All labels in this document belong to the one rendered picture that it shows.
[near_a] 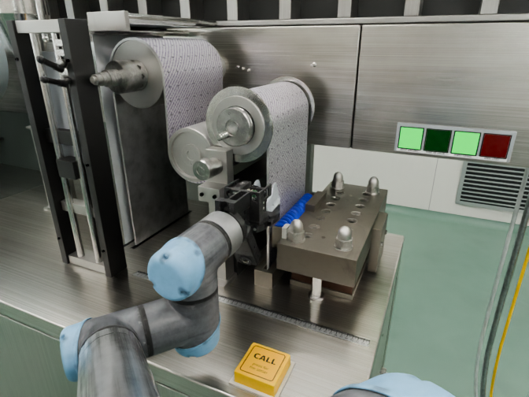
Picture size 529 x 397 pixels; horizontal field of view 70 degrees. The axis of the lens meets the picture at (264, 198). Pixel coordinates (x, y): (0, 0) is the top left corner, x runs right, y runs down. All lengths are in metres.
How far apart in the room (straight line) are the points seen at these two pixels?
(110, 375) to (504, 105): 0.89
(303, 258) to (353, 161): 2.80
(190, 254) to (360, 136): 0.63
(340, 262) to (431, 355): 1.45
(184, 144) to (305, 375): 0.51
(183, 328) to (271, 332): 0.22
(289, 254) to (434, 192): 2.82
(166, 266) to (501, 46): 0.80
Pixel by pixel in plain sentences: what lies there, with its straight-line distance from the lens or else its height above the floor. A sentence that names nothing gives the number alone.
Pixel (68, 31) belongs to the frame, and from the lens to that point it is 0.82.
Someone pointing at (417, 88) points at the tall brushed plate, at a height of 1.30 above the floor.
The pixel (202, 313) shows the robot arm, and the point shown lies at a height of 1.04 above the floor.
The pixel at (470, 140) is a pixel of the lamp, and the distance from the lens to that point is 1.00.
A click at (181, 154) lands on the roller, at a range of 0.86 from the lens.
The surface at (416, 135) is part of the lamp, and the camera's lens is 0.99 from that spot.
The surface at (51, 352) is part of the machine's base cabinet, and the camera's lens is 1.02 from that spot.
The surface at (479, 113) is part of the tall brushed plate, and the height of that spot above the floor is 1.25.
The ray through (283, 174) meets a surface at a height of 1.13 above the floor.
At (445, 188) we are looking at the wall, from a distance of 3.50.
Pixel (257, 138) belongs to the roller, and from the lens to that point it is 0.74.
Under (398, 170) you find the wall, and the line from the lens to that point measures 3.47.
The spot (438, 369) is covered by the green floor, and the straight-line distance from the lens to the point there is 2.08.
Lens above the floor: 1.40
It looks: 22 degrees down
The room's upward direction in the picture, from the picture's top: straight up
